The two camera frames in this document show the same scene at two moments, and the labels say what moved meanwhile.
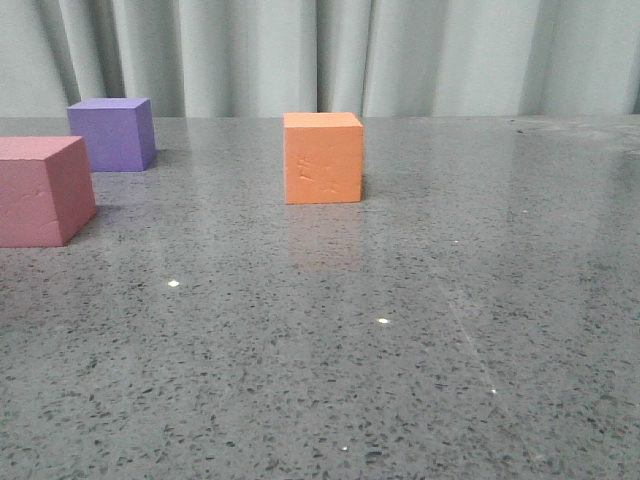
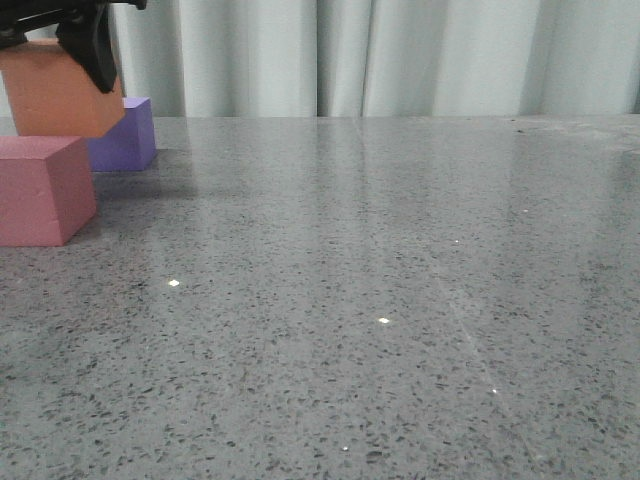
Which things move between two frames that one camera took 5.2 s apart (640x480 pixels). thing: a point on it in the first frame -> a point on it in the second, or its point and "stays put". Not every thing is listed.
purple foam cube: (119, 132) stays put
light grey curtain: (266, 58) stays put
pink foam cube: (47, 192) stays put
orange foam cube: (323, 157) -> (52, 96)
